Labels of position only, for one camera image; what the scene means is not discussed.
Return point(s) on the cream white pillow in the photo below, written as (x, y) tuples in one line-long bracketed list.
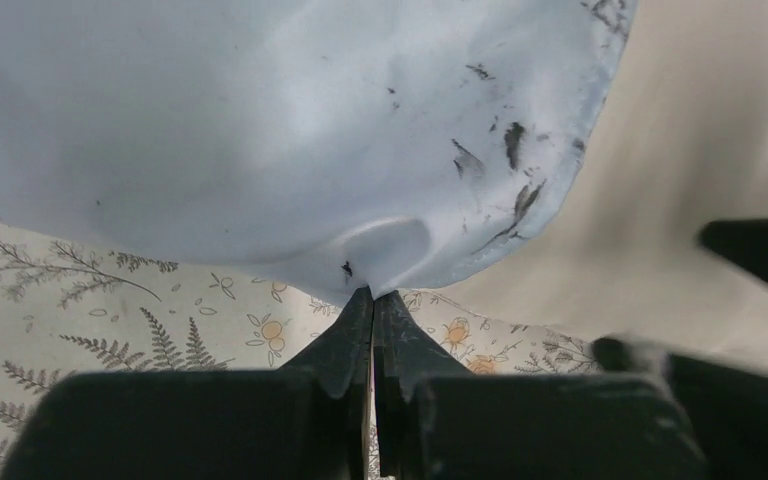
[(682, 140)]

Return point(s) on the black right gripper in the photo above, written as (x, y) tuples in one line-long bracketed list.
[(723, 395)]

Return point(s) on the floral patterned table mat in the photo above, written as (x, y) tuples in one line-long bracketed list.
[(68, 307)]

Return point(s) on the light blue pillowcase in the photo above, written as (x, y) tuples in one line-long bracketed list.
[(329, 145)]

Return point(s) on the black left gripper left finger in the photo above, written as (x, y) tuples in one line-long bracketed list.
[(307, 419)]

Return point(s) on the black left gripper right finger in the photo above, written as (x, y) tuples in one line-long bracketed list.
[(437, 420)]

